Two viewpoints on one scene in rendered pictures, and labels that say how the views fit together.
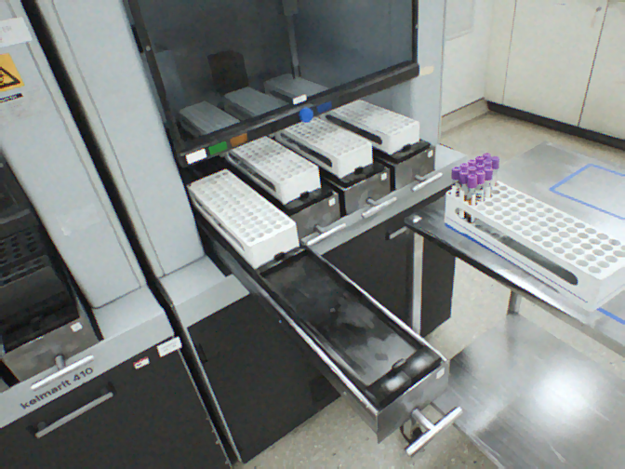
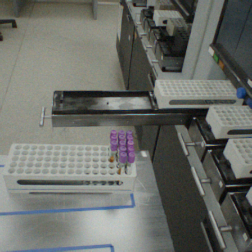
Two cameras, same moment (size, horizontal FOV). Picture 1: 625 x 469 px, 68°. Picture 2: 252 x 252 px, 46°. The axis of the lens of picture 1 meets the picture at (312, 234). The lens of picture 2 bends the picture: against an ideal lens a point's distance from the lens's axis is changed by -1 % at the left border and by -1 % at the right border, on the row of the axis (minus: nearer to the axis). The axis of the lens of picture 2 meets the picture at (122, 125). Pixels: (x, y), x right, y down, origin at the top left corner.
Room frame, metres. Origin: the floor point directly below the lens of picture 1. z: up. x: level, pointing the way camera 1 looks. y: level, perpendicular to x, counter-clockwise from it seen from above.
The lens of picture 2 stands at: (0.84, -0.77, 1.40)
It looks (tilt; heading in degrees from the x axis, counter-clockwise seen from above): 40 degrees down; 109
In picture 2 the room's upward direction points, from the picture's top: 6 degrees clockwise
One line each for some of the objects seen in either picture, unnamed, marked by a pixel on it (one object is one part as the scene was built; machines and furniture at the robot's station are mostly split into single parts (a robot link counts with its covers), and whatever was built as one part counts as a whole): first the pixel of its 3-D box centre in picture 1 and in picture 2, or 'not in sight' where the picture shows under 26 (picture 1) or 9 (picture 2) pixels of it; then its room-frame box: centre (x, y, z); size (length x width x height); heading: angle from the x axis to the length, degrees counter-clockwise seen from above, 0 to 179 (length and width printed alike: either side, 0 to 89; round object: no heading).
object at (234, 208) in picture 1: (239, 215); (198, 95); (0.80, 0.14, 0.83); 0.30 x 0.10 x 0.06; 30
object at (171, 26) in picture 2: not in sight; (171, 27); (0.56, 0.65, 0.85); 0.12 x 0.02 x 0.06; 121
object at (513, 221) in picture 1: (529, 234); (72, 168); (0.59, -0.36, 0.85); 0.30 x 0.10 x 0.06; 26
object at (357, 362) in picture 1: (289, 279); (145, 108); (0.64, 0.05, 0.78); 0.73 x 0.14 x 0.09; 30
